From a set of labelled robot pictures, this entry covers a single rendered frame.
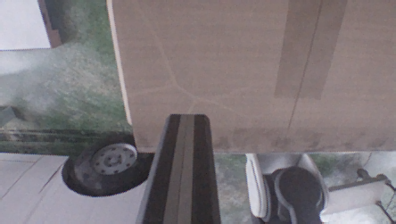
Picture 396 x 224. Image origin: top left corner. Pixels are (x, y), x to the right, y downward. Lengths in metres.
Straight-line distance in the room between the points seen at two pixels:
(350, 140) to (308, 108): 0.08
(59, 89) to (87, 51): 0.39
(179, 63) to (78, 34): 1.33
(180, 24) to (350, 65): 0.16
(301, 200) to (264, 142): 0.28
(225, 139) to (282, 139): 0.06
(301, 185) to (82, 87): 1.45
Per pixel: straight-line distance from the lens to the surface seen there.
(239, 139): 0.23
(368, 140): 0.30
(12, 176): 1.70
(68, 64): 1.59
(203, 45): 0.18
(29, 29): 1.53
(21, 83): 1.88
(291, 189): 0.50
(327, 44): 0.21
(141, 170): 1.37
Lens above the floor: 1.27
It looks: 58 degrees down
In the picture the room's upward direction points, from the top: 180 degrees counter-clockwise
